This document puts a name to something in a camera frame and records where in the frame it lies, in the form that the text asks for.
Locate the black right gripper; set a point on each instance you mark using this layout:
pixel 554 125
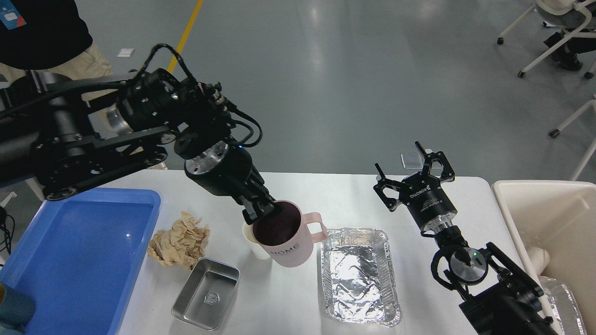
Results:
pixel 428 200

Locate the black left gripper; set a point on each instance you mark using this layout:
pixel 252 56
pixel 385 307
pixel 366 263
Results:
pixel 230 172

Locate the pink mug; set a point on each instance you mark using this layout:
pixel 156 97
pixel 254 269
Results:
pixel 288 235

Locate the small steel tray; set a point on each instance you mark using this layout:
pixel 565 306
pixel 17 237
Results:
pixel 207 294

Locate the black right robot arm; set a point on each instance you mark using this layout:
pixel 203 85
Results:
pixel 498 296

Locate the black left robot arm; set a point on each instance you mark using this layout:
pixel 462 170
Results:
pixel 75 135

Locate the floor socket plate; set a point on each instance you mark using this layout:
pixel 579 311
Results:
pixel 412 161

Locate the white paper cup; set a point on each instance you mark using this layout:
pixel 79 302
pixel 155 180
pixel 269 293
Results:
pixel 257 250

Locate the crumpled brown paper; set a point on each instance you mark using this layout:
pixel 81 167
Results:
pixel 184 244

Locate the aluminium foil tray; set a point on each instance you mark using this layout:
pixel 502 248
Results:
pixel 358 279

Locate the beige plastic bin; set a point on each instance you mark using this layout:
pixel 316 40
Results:
pixel 558 217

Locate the white chair leg right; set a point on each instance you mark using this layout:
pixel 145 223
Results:
pixel 578 133

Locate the foil trash in bin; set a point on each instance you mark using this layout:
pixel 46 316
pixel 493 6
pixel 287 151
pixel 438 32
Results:
pixel 565 308

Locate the blue plastic tray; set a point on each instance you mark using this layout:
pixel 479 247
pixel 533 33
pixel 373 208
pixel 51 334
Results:
pixel 79 260

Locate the teal object at corner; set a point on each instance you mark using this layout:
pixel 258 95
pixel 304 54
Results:
pixel 16 310

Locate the person in beige trousers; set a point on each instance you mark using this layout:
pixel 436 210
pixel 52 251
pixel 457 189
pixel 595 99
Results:
pixel 47 36

